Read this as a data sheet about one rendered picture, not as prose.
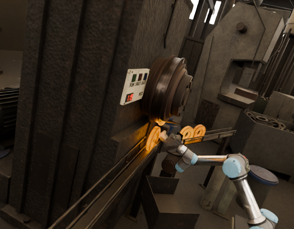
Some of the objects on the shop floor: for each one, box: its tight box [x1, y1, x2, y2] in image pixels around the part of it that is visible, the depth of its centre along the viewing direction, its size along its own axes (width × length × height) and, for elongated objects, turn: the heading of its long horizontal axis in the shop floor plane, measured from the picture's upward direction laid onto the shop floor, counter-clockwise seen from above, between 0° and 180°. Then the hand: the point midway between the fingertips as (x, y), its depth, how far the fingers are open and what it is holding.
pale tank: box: [258, 0, 294, 96], centre depth 865 cm, size 92×92×450 cm
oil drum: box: [234, 87, 259, 111], centre depth 603 cm, size 59×59×89 cm
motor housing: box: [159, 151, 181, 178], centre depth 202 cm, size 13×22×54 cm, turn 120°
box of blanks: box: [228, 110, 294, 184], centre depth 362 cm, size 103×83×77 cm
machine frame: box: [0, 0, 194, 229], centre depth 168 cm, size 73×108×176 cm
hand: (157, 133), depth 172 cm, fingers closed
